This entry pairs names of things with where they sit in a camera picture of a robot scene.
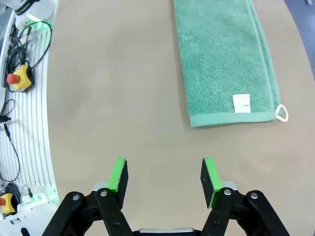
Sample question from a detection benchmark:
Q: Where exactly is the black cable bundle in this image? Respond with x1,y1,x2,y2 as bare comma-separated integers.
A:
5,21,54,76

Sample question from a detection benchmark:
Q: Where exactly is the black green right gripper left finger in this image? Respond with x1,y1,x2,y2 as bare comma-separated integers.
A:
41,157,134,236

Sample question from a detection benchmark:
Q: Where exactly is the green terry towel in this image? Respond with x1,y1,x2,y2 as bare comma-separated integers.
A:
173,0,289,128

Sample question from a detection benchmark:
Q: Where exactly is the thin black cable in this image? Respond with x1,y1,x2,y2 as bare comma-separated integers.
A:
0,99,22,184

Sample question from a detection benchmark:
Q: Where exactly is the yellow emergency stop button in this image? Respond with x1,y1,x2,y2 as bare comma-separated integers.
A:
6,64,33,93
0,192,16,215

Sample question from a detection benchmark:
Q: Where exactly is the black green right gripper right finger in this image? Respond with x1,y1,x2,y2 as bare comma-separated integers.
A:
200,157,291,236

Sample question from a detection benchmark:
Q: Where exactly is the white slotted mounting platform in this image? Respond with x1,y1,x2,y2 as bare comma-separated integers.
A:
0,0,60,205

